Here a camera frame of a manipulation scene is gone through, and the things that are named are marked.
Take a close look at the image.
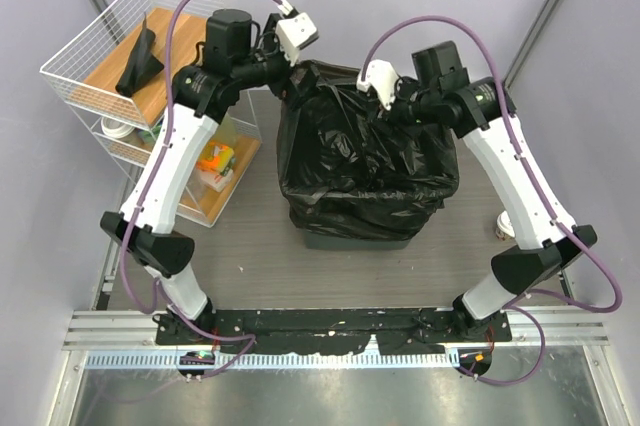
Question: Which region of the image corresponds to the white paper cup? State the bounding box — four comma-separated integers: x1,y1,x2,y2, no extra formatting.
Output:
495,211,515,240

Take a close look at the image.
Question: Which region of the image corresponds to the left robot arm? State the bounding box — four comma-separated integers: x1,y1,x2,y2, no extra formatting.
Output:
100,9,319,344

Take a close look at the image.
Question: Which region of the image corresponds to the white wire shelf rack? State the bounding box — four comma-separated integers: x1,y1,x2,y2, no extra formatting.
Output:
40,0,262,227

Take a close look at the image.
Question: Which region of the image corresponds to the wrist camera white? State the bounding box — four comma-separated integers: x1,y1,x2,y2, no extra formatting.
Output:
356,59,400,111
275,0,319,66

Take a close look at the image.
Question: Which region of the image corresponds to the black trash bag roll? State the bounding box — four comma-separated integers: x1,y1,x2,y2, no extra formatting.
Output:
115,16,164,98

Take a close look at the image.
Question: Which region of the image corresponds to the yellow green sponge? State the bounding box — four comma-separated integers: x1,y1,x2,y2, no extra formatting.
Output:
196,140,235,173

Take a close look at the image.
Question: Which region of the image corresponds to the pale green plastic container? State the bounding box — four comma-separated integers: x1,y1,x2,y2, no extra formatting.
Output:
212,114,239,149

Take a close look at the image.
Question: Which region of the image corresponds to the small white box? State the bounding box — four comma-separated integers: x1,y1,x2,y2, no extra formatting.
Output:
198,169,234,193

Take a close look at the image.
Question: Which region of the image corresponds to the white bowl on shelf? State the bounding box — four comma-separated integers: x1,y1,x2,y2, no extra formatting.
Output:
100,116,136,140

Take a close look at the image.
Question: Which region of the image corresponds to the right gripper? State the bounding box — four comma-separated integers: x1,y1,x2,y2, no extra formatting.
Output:
366,73,439,152

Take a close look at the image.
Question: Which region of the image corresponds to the white cable duct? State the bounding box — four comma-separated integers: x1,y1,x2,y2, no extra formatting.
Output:
85,349,459,372

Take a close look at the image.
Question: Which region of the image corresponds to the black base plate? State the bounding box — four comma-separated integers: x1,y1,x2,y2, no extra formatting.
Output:
152,308,512,356

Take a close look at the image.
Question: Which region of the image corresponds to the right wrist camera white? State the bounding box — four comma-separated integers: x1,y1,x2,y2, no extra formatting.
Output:
356,59,400,111

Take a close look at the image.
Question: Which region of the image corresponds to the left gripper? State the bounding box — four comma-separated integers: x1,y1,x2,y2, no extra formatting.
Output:
233,15,322,111

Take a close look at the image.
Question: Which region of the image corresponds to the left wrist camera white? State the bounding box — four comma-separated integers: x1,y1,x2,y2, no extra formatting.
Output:
275,0,319,66

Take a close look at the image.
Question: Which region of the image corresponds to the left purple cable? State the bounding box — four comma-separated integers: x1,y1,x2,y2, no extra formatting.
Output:
120,0,296,382

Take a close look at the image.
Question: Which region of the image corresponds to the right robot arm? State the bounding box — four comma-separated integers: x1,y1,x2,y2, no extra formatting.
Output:
367,41,597,341

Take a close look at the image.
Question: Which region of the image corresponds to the dark green trash bin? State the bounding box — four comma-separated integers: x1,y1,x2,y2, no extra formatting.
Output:
301,230,413,251

